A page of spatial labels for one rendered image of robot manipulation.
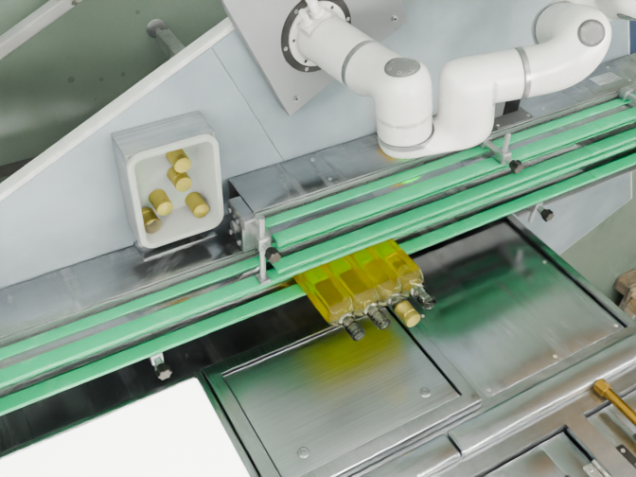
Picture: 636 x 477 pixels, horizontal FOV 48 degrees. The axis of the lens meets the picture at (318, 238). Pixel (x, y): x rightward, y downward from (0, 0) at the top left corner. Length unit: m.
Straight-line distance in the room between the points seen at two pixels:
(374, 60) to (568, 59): 0.31
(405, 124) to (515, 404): 0.64
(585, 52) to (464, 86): 0.19
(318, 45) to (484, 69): 0.30
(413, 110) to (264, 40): 0.33
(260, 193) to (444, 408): 0.57
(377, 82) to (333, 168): 0.40
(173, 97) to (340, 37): 0.33
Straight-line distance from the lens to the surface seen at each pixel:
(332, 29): 1.33
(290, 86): 1.43
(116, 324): 1.42
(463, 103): 1.22
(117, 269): 1.49
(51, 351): 1.40
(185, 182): 1.40
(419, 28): 1.61
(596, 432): 1.59
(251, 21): 1.33
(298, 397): 1.48
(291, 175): 1.53
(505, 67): 1.22
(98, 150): 1.38
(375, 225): 1.56
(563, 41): 1.24
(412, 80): 1.17
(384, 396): 1.50
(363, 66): 1.23
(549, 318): 1.76
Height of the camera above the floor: 1.87
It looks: 39 degrees down
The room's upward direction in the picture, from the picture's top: 140 degrees clockwise
